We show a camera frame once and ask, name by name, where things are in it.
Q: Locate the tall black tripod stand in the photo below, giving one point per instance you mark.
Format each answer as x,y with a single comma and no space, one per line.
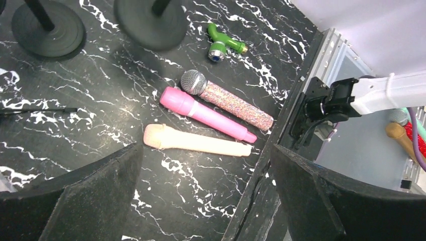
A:
10,111

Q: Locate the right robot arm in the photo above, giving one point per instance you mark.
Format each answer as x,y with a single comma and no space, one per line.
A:
353,97

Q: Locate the black round-base clip stand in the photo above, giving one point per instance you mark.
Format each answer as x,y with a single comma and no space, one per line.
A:
154,25

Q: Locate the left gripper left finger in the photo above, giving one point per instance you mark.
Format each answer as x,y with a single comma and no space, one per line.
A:
89,203

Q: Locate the gold microphone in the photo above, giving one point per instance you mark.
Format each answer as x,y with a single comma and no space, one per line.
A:
398,133

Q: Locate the pink microphone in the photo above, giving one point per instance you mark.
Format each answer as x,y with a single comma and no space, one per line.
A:
182,103

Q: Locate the rhinestone glitter microphone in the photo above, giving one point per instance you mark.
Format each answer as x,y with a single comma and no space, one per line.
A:
193,82

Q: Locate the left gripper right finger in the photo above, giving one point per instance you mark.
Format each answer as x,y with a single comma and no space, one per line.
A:
321,204

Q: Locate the aluminium frame rail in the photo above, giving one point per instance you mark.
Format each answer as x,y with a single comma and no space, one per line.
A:
334,59

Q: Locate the black round-base shock-mount stand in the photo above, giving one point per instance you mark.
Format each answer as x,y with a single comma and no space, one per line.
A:
48,29

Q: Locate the green plastic tool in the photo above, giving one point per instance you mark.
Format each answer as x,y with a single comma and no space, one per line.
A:
221,42

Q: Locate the peach microphone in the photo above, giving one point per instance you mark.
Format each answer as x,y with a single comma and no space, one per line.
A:
161,136

